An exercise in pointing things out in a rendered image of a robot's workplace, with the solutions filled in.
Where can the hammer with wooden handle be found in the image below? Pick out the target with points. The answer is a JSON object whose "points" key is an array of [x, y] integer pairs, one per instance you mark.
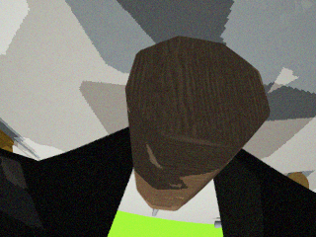
{"points": [[297, 177]]}

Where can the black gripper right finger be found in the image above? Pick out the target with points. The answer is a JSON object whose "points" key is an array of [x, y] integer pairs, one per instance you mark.
{"points": [[255, 200]]}

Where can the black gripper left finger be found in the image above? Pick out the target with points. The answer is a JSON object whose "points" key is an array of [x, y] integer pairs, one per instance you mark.
{"points": [[74, 194]]}

